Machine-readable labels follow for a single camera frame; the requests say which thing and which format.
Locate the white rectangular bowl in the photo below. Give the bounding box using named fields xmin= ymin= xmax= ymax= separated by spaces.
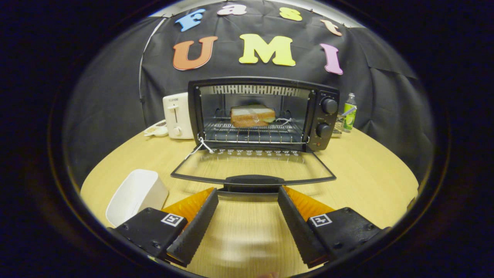
xmin=105 ymin=169 xmax=169 ymax=227

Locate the black backdrop cloth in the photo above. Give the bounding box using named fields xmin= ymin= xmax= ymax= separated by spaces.
xmin=64 ymin=0 xmax=435 ymax=186

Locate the white cord tie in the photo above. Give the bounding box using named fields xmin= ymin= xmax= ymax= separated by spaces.
xmin=184 ymin=135 xmax=215 ymax=159

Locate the clear gridded container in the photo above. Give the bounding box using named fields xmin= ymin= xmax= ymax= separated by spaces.
xmin=331 ymin=107 xmax=356 ymax=138

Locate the small white dish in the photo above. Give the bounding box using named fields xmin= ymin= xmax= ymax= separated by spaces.
xmin=144 ymin=120 xmax=169 ymax=137

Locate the green label bottle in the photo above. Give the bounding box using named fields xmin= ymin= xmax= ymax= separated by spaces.
xmin=343 ymin=93 xmax=357 ymax=133

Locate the metal wire oven rack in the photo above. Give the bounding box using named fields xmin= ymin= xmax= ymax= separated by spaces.
xmin=203 ymin=118 xmax=309 ymax=145

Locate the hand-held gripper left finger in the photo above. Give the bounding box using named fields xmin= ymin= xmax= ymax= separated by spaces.
xmin=109 ymin=187 xmax=219 ymax=268

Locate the lettuce sandwich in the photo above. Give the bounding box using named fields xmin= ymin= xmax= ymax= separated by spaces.
xmin=230 ymin=104 xmax=276 ymax=128

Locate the white pop-up toaster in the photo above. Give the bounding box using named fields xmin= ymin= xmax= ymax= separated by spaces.
xmin=162 ymin=92 xmax=195 ymax=140

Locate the black toaster oven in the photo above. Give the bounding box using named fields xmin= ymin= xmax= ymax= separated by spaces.
xmin=171 ymin=76 xmax=341 ymax=193

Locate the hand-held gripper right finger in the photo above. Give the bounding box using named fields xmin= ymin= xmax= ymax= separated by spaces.
xmin=278 ymin=186 xmax=388 ymax=268

